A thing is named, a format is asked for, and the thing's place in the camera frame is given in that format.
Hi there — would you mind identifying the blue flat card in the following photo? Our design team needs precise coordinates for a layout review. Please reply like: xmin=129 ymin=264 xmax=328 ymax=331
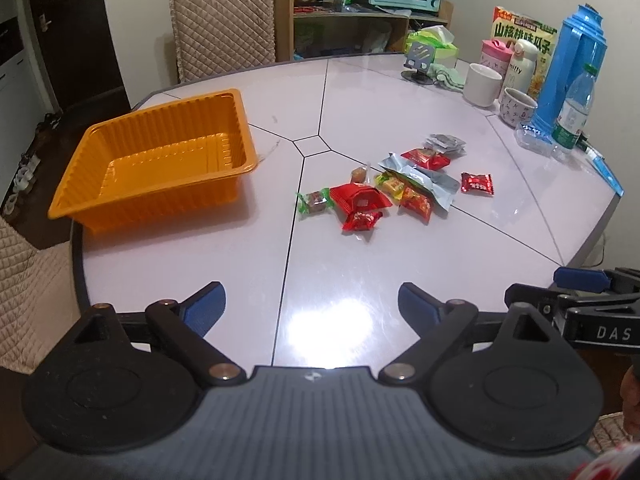
xmin=585 ymin=143 xmax=625 ymax=197

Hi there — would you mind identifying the small red candy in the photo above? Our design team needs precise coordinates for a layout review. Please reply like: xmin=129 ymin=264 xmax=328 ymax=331
xmin=342 ymin=210 xmax=384 ymax=232

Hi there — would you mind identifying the yellow candy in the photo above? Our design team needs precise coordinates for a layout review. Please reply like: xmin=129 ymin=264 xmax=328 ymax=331
xmin=374 ymin=172 xmax=406 ymax=203

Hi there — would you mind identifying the red festive candy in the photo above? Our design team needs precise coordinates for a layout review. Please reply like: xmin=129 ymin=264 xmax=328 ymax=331
xmin=399 ymin=186 xmax=432 ymax=222

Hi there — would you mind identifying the quilted beige chair near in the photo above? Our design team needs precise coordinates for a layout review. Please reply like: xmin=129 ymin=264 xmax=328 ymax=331
xmin=0 ymin=221 xmax=80 ymax=375

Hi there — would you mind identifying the patterned ceramic cup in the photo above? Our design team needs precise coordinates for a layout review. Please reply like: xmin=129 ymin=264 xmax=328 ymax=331
xmin=499 ymin=87 xmax=538 ymax=128

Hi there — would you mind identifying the green tissue pack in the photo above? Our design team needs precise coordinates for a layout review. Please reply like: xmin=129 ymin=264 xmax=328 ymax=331
xmin=405 ymin=25 xmax=459 ymax=68

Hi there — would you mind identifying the grey clear snack packet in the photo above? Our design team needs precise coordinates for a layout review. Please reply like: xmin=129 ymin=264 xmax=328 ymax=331
xmin=424 ymin=133 xmax=466 ymax=158

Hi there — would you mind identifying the quilted beige chair back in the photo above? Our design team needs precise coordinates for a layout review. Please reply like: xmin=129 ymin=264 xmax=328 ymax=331
xmin=169 ymin=0 xmax=276 ymax=82

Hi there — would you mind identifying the pink lidded cup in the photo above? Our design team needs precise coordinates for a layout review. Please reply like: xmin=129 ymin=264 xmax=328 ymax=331
xmin=480 ymin=39 xmax=513 ymax=78

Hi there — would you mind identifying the red gold date packet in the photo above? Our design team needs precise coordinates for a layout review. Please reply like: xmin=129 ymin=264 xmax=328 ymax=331
xmin=401 ymin=148 xmax=450 ymax=171

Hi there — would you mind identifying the green date candy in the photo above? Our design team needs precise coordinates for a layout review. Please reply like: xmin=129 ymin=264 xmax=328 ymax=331
xmin=296 ymin=188 xmax=335 ymax=214

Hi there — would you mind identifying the large red candy packet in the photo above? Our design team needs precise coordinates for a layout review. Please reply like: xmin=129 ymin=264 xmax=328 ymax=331
xmin=330 ymin=183 xmax=393 ymax=216

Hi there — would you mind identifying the blue thermos jug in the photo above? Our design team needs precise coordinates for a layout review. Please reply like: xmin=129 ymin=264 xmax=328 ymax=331
xmin=532 ymin=3 xmax=608 ymax=136

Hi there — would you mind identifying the sunflower seed snack bag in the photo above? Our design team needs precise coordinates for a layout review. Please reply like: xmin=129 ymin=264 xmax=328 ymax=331
xmin=491 ymin=6 xmax=558 ymax=99

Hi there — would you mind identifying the grey phone stand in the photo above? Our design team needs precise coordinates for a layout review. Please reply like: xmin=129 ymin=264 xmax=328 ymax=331
xmin=401 ymin=41 xmax=436 ymax=86

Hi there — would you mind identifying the clear water bottle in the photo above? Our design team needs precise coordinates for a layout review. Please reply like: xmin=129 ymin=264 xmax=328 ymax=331
xmin=551 ymin=63 xmax=599 ymax=151

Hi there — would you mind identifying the white miffy flask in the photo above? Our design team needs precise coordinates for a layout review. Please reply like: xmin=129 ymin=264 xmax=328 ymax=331
xmin=502 ymin=39 xmax=539 ymax=93

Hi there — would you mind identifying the person right hand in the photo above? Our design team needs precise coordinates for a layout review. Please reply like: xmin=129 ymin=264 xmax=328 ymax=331
xmin=620 ymin=366 xmax=640 ymax=438

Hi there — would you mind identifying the quilted beige chair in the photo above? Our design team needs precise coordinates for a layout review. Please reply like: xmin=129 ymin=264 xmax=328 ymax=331
xmin=0 ymin=221 xmax=80 ymax=375
xmin=169 ymin=0 xmax=276 ymax=82

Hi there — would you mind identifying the green folded cloth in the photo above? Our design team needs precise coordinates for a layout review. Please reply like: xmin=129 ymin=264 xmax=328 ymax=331
xmin=427 ymin=63 xmax=465 ymax=92

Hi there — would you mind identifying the dark red foil candy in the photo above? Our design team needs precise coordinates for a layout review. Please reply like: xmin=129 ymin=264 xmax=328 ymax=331
xmin=460 ymin=172 xmax=495 ymax=196

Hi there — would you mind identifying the wooden shelf unit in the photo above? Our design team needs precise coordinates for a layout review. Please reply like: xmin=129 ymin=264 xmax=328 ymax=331
xmin=274 ymin=0 xmax=454 ymax=63

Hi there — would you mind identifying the silver green snack pouch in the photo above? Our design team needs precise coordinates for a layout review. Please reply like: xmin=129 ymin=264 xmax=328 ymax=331
xmin=380 ymin=152 xmax=460 ymax=211

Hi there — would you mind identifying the white ceramic mug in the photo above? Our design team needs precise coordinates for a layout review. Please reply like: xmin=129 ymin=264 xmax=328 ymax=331
xmin=463 ymin=63 xmax=502 ymax=108

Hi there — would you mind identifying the white cabinet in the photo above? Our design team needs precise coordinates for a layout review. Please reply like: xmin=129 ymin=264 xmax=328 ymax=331
xmin=0 ymin=15 xmax=54 ymax=197

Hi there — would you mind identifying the orange plastic tray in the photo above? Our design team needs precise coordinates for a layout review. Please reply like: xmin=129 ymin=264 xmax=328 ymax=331
xmin=48 ymin=89 xmax=258 ymax=233

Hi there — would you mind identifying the clear brown candy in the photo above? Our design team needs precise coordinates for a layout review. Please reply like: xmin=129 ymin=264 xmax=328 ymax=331
xmin=350 ymin=164 xmax=372 ymax=185

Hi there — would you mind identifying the clear plastic toothpick box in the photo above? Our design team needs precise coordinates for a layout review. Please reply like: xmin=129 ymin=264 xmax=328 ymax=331
xmin=514 ymin=122 xmax=553 ymax=157

